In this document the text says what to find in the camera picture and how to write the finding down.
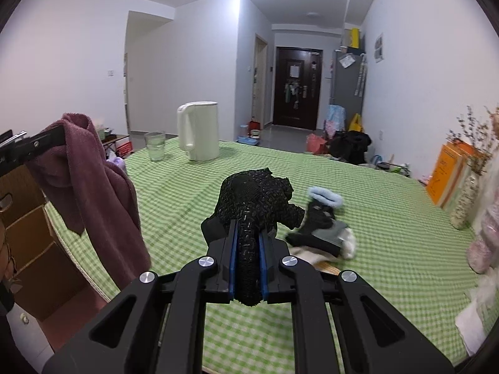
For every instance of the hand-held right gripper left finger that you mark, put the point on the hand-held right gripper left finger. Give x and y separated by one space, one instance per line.
233 257

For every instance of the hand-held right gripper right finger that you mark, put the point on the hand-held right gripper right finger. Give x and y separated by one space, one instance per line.
264 265

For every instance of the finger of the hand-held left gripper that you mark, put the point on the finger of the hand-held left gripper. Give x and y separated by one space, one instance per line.
45 140

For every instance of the beige cloth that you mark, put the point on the beige cloth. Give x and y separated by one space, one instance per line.
312 255

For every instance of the black knit glove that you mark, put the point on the black knit glove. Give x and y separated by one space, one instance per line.
257 198

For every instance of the grey black glove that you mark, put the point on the grey black glove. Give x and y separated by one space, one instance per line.
319 233

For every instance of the maroon towel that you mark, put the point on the maroon towel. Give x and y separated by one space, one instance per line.
97 202

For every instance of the black glove blue fluffy cuff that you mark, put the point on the black glove blue fluffy cuff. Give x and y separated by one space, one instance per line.
323 202

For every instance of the white fluffy sock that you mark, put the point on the white fluffy sock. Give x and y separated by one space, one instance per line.
349 243

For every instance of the brown cardboard box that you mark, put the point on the brown cardboard box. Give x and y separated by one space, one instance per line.
50 265

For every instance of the person's left hand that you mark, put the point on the person's left hand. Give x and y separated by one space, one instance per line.
7 253

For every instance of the red plastic crate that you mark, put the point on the red plastic crate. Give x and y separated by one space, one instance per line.
124 150

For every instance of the clear drinking glass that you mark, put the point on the clear drinking glass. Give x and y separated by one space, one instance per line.
155 148

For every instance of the green checked tablecloth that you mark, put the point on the green checked tablecloth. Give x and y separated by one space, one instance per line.
390 241

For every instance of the cream electric kettle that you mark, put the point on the cream electric kettle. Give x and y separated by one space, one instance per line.
200 132

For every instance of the red white pot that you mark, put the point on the red white pot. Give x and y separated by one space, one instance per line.
255 129

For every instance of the pink red plastic bag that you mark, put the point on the pink red plastic bag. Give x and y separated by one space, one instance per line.
317 144

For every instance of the black bag on floor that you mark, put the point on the black bag on floor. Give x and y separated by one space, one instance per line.
353 146

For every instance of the dark brown entrance door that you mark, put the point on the dark brown entrance door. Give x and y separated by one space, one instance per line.
298 117

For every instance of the blue patterned bag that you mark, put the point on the blue patterned bag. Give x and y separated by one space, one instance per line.
335 122

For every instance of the yellow bag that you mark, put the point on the yellow bag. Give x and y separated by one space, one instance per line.
354 124

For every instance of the grey refrigerator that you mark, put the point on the grey refrigerator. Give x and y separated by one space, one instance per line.
345 89

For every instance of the paper notice on door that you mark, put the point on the paper notice on door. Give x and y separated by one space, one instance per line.
294 71

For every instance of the orange paperback book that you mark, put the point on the orange paperback book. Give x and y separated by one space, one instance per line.
442 179
466 163

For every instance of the small floral vase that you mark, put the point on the small floral vase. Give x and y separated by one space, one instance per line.
466 202

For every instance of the white hanging umbrella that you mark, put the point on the white hanging umbrella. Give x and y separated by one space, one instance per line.
360 74

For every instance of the white paper tissue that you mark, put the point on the white paper tissue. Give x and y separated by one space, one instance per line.
469 329

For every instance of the paper sheet on refrigerator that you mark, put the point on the paper sheet on refrigerator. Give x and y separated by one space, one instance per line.
347 60

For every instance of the large pink ribbed vase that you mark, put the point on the large pink ribbed vase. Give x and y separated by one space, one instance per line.
485 237

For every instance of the crumpled white tissue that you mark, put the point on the crumpled white tissue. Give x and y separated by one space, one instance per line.
485 292

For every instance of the dried berry twigs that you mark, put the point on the dried berry twigs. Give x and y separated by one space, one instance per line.
471 140

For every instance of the yellow box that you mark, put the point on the yellow box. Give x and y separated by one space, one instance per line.
356 37

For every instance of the small hallway ceiling lamp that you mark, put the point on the small hallway ceiling lamp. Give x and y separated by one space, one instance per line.
314 15

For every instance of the wooden interior door frame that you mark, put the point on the wooden interior door frame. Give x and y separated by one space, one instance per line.
260 81

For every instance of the white wall panel box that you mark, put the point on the white wall panel box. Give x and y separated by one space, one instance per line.
378 47

